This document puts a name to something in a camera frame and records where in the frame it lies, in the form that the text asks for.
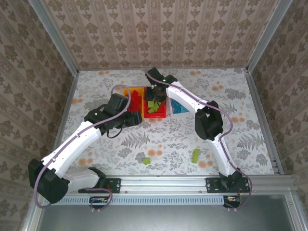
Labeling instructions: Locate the small electronics board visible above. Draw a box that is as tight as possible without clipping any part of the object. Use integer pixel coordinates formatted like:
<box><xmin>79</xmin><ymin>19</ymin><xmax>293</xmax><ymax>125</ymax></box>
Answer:
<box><xmin>223</xmin><ymin>194</ymin><xmax>241</xmax><ymax>208</ymax></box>
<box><xmin>90</xmin><ymin>196</ymin><xmax>113</xmax><ymax>205</ymax></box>

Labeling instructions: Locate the wide red lego brick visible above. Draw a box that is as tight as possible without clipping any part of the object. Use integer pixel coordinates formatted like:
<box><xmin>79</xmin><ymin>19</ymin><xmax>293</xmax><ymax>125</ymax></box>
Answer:
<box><xmin>131</xmin><ymin>89</ymin><xmax>144</xmax><ymax>102</ymax></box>

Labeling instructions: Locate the long purple left arm cable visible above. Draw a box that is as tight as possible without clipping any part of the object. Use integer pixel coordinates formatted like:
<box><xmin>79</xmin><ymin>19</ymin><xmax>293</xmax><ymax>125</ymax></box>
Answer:
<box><xmin>33</xmin><ymin>84</ymin><xmax>132</xmax><ymax>210</ymax></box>

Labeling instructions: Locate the white slotted cable duct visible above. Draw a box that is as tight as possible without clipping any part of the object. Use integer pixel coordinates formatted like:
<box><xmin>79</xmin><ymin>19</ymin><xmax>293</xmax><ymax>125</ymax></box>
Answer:
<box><xmin>57</xmin><ymin>194</ymin><xmax>227</xmax><ymax>205</ymax></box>

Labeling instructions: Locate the long purple right arm cable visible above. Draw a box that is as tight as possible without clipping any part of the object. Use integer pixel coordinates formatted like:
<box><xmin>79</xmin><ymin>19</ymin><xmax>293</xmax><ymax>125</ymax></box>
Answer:
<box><xmin>145</xmin><ymin>71</ymin><xmax>253</xmax><ymax>211</ymax></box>

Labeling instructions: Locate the red plastic bin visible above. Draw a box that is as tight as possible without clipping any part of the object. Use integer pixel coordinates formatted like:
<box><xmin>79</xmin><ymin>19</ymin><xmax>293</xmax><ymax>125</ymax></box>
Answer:
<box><xmin>143</xmin><ymin>86</ymin><xmax>167</xmax><ymax>119</ymax></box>

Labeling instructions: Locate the aluminium table side rail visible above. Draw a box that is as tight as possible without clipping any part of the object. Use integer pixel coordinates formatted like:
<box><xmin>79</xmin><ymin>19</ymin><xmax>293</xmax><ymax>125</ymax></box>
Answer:
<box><xmin>243</xmin><ymin>68</ymin><xmax>285</xmax><ymax>176</ymax></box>
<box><xmin>53</xmin><ymin>71</ymin><xmax>79</xmax><ymax>169</ymax></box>

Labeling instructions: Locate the long purple arm cable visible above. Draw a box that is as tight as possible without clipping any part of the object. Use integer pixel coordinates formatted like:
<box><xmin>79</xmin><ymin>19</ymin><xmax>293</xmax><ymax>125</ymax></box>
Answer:
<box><xmin>33</xmin><ymin>84</ymin><xmax>132</xmax><ymax>210</ymax></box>
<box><xmin>145</xmin><ymin>71</ymin><xmax>253</xmax><ymax>211</ymax></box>

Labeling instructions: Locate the short purple cable loop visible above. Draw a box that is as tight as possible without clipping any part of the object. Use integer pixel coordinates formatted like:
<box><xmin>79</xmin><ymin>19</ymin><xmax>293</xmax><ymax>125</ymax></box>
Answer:
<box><xmin>89</xmin><ymin>187</ymin><xmax>114</xmax><ymax>212</ymax></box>

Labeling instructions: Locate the aluminium frame post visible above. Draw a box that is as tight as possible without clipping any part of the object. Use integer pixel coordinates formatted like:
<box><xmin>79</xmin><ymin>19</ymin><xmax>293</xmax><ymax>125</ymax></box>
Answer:
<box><xmin>28</xmin><ymin>0</ymin><xmax>79</xmax><ymax>74</ymax></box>
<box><xmin>245</xmin><ymin>0</ymin><xmax>293</xmax><ymax>73</ymax></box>

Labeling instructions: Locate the tall red lego brick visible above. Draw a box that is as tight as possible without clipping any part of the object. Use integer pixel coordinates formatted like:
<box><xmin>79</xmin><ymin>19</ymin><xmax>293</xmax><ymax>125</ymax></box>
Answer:
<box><xmin>128</xmin><ymin>100</ymin><xmax>142</xmax><ymax>113</ymax></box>

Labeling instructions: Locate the white plastic bin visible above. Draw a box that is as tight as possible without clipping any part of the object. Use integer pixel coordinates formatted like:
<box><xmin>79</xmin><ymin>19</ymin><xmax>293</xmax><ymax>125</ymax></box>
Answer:
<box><xmin>165</xmin><ymin>95</ymin><xmax>191</xmax><ymax>116</ymax></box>

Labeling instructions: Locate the yellow plastic bin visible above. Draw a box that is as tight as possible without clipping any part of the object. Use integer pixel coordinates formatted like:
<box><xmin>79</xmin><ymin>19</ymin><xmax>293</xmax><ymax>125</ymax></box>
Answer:
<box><xmin>122</xmin><ymin>86</ymin><xmax>146</xmax><ymax>119</ymax></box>

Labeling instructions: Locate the grey metal sheet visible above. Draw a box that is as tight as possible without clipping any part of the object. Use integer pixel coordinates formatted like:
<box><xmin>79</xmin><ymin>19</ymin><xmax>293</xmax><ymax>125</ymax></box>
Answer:
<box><xmin>36</xmin><ymin>194</ymin><xmax>298</xmax><ymax>231</ymax></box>

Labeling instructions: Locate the floral tablecloth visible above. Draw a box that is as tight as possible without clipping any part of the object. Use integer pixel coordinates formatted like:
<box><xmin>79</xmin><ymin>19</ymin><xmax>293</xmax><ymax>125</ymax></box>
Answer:
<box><xmin>61</xmin><ymin>68</ymin><xmax>276</xmax><ymax>176</ymax></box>

